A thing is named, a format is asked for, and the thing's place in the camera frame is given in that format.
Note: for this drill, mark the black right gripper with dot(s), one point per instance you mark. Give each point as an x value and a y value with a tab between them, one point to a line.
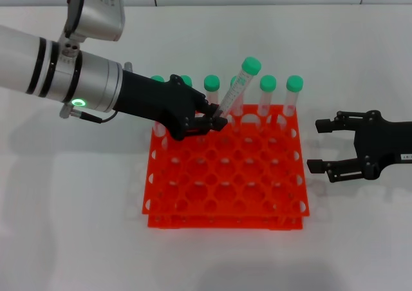
383	143

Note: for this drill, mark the orange plastic test tube rack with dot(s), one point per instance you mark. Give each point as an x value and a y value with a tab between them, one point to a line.
225	221

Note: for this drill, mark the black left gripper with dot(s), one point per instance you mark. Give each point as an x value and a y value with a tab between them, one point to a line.
154	101

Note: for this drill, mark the green capped clear test tube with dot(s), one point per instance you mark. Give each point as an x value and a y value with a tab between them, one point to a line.
157	78
239	106
160	130
187	79
212	82
295	83
268	82
251	66

